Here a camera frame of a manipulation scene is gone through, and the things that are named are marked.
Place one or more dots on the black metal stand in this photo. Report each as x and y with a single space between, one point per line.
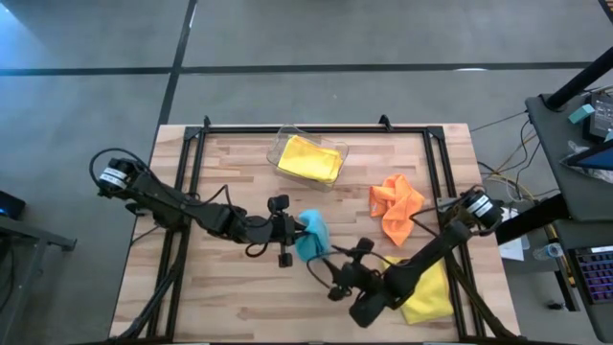
43 236

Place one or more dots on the black aluminium table frame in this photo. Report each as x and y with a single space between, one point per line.
239 130

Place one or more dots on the black pole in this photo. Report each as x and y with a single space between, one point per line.
579 81

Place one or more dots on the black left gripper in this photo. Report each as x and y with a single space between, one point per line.
282 229

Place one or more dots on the backlit keyboard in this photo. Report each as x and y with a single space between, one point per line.
596 275

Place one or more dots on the white paper sheet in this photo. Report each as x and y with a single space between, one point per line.
512 250

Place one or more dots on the small teal box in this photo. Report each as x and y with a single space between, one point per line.
581 114

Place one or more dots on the black electronic device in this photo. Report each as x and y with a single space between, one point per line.
601 120

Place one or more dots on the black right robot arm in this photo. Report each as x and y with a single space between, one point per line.
431 254

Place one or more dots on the orange microfiber towel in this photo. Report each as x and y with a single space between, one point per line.
397 206

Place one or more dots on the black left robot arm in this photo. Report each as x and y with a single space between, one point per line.
163 201

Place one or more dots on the clear plastic bin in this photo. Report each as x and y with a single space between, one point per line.
275 148

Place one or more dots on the yellow microfiber towel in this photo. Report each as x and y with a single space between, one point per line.
431 297
309 160

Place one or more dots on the black support beam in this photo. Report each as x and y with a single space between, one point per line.
531 220

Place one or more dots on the blue microfiber towel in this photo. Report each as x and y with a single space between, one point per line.
313 235

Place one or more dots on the tablet with dark screen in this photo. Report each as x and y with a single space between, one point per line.
596 158

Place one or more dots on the grey side table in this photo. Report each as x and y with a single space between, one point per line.
589 201

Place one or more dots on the black device with blue light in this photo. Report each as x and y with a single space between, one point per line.
10 206

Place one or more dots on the grey desk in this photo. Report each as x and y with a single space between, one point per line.
603 326

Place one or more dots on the small black floor object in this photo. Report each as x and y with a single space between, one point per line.
555 305

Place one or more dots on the clear water bottle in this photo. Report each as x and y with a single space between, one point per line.
550 251

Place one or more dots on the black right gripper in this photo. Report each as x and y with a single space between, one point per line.
361 280

